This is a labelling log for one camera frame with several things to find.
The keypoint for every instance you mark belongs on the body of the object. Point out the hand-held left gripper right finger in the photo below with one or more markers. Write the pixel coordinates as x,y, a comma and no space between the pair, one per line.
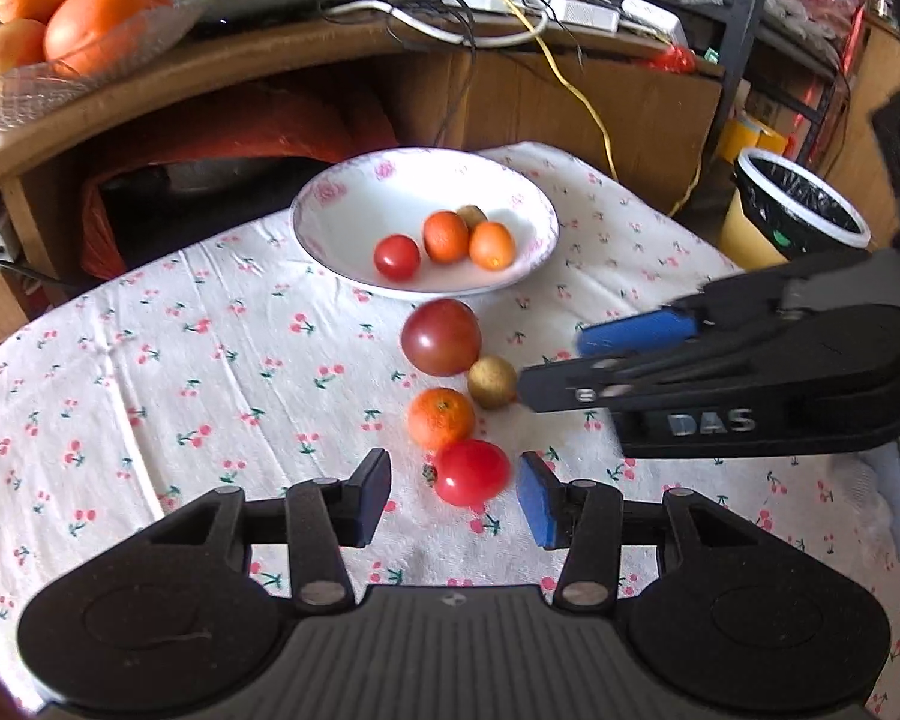
537,501

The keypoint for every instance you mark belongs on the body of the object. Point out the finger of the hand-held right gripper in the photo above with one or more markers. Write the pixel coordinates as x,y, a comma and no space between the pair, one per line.
570,386
634,334

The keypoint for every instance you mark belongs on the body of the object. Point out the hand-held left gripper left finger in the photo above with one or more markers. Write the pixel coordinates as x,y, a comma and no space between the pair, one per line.
370,499

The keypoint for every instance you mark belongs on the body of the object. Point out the bright red cherry tomato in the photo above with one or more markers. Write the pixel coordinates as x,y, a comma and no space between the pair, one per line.
471,474

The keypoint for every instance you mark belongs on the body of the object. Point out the brown longan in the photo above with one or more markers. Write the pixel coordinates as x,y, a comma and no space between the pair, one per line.
493,382
471,216

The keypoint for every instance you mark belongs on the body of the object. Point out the white floral bowl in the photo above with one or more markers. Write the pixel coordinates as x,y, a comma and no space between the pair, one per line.
360,202

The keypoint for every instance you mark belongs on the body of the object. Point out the small orange mandarin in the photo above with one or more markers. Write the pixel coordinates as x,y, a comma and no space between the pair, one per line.
445,237
440,416
491,246

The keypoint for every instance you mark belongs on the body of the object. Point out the dark red tomato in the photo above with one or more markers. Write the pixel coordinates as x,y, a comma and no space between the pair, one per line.
441,336

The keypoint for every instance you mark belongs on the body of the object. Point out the yellow trash bin black bag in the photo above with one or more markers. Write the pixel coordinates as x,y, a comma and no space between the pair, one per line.
795,199

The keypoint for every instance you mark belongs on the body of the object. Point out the small red cherry tomato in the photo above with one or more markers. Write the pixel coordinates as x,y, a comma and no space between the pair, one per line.
397,256

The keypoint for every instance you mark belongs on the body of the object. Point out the white cherry print tablecloth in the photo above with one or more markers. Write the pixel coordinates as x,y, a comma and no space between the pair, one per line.
195,330

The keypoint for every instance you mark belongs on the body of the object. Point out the black metal shelf rack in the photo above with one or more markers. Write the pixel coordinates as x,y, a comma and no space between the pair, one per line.
742,30

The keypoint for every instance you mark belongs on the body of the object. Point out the white power adapter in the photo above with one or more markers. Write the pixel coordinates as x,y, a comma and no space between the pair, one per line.
586,13

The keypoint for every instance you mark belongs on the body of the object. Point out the red plastic bag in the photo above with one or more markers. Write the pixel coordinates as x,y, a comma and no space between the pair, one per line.
270,127

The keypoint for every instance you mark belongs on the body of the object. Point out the wooden desk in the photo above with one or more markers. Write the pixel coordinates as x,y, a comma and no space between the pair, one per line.
270,56

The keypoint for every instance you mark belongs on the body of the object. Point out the clear glass fruit plate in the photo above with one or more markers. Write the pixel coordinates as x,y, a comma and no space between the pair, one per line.
37,101

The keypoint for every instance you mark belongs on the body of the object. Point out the yellow apple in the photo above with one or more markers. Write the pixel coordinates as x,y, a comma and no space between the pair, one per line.
4,49

